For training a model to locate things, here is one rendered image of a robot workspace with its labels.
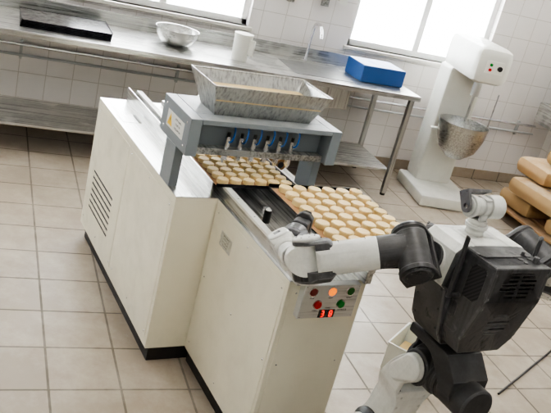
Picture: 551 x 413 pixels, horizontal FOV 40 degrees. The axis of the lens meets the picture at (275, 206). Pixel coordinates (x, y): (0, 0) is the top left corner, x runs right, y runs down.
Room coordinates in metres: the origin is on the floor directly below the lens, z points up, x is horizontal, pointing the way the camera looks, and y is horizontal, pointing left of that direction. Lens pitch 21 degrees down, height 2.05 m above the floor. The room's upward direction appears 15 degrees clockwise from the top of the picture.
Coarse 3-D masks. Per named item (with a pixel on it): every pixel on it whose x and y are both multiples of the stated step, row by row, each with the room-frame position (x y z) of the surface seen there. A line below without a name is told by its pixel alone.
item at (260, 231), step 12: (144, 96) 4.01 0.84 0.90; (156, 108) 3.84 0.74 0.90; (216, 192) 3.04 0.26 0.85; (228, 192) 2.95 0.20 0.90; (228, 204) 2.93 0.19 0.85; (240, 204) 2.84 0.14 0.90; (240, 216) 2.82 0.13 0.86; (252, 216) 2.75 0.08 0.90; (252, 228) 2.73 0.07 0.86; (264, 228) 2.67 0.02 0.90; (264, 240) 2.63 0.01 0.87
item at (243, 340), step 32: (224, 224) 2.90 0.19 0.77; (224, 256) 2.84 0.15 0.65; (256, 256) 2.63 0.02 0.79; (224, 288) 2.79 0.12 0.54; (256, 288) 2.58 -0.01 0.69; (288, 288) 2.41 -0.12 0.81; (192, 320) 2.97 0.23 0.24; (224, 320) 2.73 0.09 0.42; (256, 320) 2.53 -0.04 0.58; (288, 320) 2.43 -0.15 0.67; (320, 320) 2.50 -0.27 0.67; (352, 320) 2.58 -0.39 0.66; (192, 352) 2.92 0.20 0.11; (224, 352) 2.68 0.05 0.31; (256, 352) 2.48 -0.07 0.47; (288, 352) 2.45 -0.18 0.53; (320, 352) 2.52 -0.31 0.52; (224, 384) 2.63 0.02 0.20; (256, 384) 2.43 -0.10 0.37; (288, 384) 2.47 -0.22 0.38; (320, 384) 2.55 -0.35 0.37
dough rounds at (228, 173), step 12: (204, 156) 3.30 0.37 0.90; (216, 156) 3.29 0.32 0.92; (228, 156) 3.32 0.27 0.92; (204, 168) 3.14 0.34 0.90; (216, 168) 3.12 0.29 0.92; (228, 168) 3.16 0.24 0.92; (240, 168) 3.20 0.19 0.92; (252, 168) 3.30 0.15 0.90; (264, 168) 3.33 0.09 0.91; (216, 180) 3.01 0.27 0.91; (228, 180) 3.02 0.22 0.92; (240, 180) 3.05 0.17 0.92; (252, 180) 3.09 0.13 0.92; (264, 180) 3.13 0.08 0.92; (276, 180) 3.17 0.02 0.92; (288, 180) 3.20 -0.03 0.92
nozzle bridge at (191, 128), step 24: (168, 96) 3.14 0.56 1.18; (192, 96) 3.22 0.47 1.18; (168, 120) 3.10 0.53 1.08; (192, 120) 2.90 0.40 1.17; (216, 120) 2.95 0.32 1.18; (240, 120) 3.04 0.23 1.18; (264, 120) 3.13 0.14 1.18; (312, 120) 3.34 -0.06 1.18; (168, 144) 3.05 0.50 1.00; (192, 144) 2.91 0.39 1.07; (216, 144) 3.06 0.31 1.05; (288, 144) 3.24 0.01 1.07; (312, 144) 3.30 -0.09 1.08; (336, 144) 3.26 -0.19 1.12; (168, 168) 3.01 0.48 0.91; (312, 168) 3.34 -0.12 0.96
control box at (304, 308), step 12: (300, 288) 2.43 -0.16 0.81; (312, 288) 2.42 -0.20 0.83; (324, 288) 2.45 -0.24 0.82; (336, 288) 2.47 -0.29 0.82; (348, 288) 2.50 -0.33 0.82; (300, 300) 2.41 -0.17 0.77; (312, 300) 2.43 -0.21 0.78; (324, 300) 2.46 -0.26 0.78; (336, 300) 2.49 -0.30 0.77; (348, 300) 2.51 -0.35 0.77; (300, 312) 2.41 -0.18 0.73; (312, 312) 2.44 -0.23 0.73; (336, 312) 2.49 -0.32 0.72; (348, 312) 2.52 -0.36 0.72
